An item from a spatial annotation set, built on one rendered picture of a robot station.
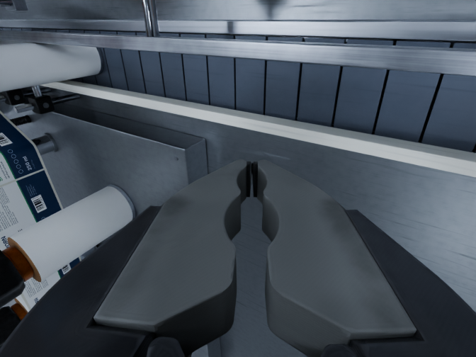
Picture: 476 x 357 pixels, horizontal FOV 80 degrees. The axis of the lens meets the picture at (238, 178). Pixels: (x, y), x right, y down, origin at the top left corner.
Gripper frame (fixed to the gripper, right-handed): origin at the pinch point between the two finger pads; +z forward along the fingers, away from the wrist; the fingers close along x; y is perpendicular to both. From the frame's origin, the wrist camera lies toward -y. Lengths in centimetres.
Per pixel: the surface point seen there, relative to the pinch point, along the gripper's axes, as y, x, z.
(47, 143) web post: 19, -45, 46
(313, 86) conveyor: 0.6, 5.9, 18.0
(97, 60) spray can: 0.2, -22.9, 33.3
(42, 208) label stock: 32, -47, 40
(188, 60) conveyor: -0.7, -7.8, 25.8
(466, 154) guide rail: 3.7, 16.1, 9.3
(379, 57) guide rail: -3.3, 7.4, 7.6
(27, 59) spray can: -1.0, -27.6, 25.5
